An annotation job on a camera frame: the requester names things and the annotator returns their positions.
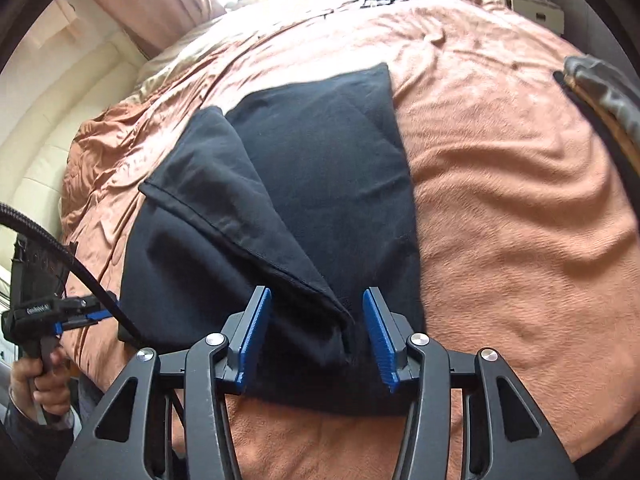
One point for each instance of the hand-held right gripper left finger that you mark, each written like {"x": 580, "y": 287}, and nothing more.
{"x": 255, "y": 330}

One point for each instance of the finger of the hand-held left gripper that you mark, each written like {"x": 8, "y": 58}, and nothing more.
{"x": 92, "y": 316}

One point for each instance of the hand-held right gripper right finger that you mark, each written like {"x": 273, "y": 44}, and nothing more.
{"x": 377, "y": 335}

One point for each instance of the black printed t-shirt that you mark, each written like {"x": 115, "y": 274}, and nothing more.
{"x": 325, "y": 185}

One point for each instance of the person's left forearm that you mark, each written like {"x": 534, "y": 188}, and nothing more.
{"x": 30, "y": 435}

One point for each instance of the stack of folded clothes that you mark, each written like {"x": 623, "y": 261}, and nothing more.
{"x": 617, "y": 152}

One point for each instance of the person's left hand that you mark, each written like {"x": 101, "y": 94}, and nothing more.
{"x": 37, "y": 385}

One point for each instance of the orange-brown blanket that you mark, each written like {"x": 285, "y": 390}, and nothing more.
{"x": 500, "y": 210}

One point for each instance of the cream padded headboard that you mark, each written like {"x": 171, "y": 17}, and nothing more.
{"x": 60, "y": 125}

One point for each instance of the beige bed sheet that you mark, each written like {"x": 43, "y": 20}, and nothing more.
{"x": 200, "y": 40}

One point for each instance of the cream hanging cloth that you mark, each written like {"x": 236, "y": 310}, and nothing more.
{"x": 67, "y": 17}

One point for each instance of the pink curtain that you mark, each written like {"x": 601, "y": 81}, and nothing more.
{"x": 160, "y": 0}

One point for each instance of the white nightstand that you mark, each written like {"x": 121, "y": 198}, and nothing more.
{"x": 530, "y": 7}

